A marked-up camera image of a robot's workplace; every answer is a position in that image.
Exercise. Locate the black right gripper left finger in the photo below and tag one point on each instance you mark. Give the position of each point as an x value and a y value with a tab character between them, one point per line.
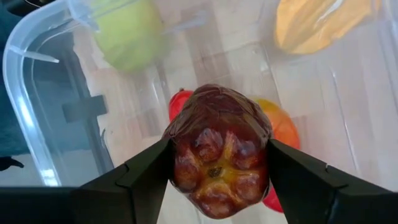
130	193

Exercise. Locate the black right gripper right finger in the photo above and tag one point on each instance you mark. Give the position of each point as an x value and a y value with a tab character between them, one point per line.
311	193

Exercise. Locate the red-orange elongated fruit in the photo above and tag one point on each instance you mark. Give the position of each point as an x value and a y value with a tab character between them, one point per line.
283	124
178	104

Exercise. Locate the dark red apple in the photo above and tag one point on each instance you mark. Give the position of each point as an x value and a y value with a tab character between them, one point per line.
217	124

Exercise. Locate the golden yellow fruit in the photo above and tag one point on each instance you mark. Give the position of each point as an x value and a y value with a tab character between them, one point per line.
320	28

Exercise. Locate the clear plastic container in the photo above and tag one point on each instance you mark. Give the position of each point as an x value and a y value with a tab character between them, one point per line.
342	109

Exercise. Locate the green apple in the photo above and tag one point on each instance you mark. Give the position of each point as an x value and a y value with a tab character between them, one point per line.
130	37

